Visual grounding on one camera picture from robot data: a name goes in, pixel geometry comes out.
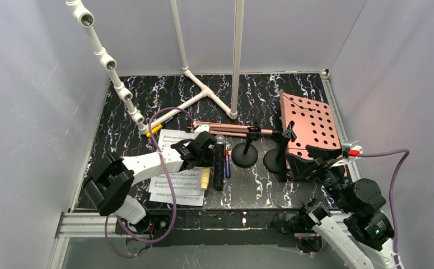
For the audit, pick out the black microphone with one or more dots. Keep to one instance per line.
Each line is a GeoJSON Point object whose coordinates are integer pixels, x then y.
{"type": "Point", "coordinates": [219, 162]}

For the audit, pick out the aluminium frame rail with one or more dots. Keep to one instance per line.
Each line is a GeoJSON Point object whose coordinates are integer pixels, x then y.
{"type": "Point", "coordinates": [224, 227]}

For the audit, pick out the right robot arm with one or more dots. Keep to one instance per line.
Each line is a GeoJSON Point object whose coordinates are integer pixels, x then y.
{"type": "Point", "coordinates": [371, 239]}

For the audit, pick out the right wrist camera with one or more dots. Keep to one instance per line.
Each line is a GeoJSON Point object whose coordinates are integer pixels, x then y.
{"type": "Point", "coordinates": [351, 151]}

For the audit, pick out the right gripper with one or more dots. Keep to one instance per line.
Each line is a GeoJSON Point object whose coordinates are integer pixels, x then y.
{"type": "Point", "coordinates": [321, 167]}

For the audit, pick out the yellow toy microphone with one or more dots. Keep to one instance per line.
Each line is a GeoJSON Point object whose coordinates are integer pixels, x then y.
{"type": "Point", "coordinates": [204, 179]}

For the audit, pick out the sheet music page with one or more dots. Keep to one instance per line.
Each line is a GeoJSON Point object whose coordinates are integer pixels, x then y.
{"type": "Point", "coordinates": [181, 199]}
{"type": "Point", "coordinates": [184, 182]}

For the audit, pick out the pink music stand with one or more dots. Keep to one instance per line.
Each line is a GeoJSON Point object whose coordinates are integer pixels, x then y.
{"type": "Point", "coordinates": [314, 124]}

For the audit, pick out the blue red screwdriver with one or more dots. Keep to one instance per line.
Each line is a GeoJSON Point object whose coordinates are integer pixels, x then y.
{"type": "Point", "coordinates": [227, 167]}

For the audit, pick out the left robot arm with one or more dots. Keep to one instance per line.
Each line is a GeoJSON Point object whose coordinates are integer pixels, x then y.
{"type": "Point", "coordinates": [108, 187]}

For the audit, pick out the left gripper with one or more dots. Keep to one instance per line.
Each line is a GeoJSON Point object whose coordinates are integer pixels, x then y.
{"type": "Point", "coordinates": [205, 149]}

